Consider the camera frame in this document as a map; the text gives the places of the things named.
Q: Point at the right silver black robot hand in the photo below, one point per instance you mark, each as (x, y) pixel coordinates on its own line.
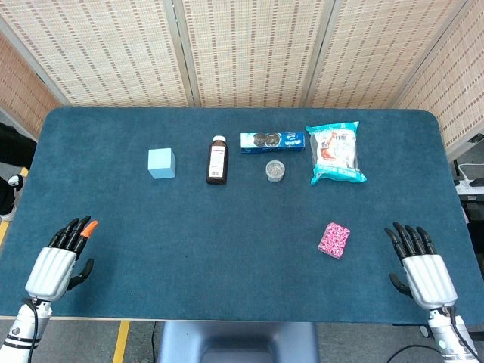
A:
(429, 278)

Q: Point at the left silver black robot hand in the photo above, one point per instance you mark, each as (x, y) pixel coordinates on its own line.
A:
(51, 270)

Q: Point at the pink patterned packet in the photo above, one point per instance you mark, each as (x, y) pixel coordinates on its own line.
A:
(334, 240)

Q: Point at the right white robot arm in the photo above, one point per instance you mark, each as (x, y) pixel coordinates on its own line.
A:
(448, 336)

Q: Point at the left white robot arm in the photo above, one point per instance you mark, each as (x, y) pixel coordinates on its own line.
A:
(19, 334)

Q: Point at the black and white plush object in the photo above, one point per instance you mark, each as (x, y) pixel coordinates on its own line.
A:
(9, 193)

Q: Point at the blue felt table cover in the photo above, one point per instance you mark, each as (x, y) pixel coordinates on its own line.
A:
(189, 234)

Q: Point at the light blue cube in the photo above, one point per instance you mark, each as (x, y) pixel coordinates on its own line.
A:
(162, 163)

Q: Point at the teal snack bag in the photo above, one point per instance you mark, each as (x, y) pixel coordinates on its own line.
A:
(334, 155)

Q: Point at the woven bamboo screen panel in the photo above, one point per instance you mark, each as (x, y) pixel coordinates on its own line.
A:
(102, 53)
(253, 53)
(19, 90)
(457, 87)
(378, 53)

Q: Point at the small clear round jar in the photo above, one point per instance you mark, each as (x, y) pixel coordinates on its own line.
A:
(275, 170)

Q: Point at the brown medicine bottle white label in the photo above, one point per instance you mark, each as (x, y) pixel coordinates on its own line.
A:
(217, 162)

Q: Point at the blue cookie box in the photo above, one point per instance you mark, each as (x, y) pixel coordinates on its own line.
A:
(272, 143)

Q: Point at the grey blue robot pedestal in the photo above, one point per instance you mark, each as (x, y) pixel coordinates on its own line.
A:
(238, 342)

